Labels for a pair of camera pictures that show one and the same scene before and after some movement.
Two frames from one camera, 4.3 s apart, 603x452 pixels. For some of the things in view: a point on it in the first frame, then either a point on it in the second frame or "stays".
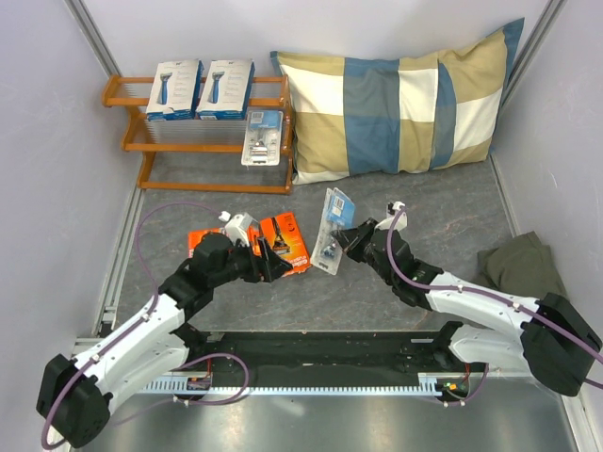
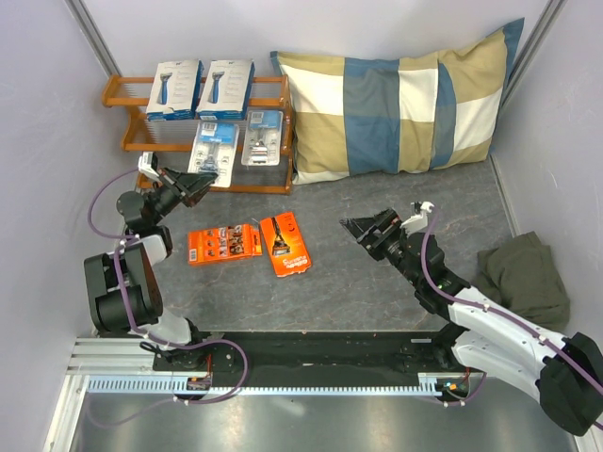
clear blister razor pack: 339,212 → 214,150
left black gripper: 268,267 → 191,186
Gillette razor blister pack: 263,138 stays
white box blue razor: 226,90 stays
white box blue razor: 175,90 stays
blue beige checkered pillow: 362,116 stays
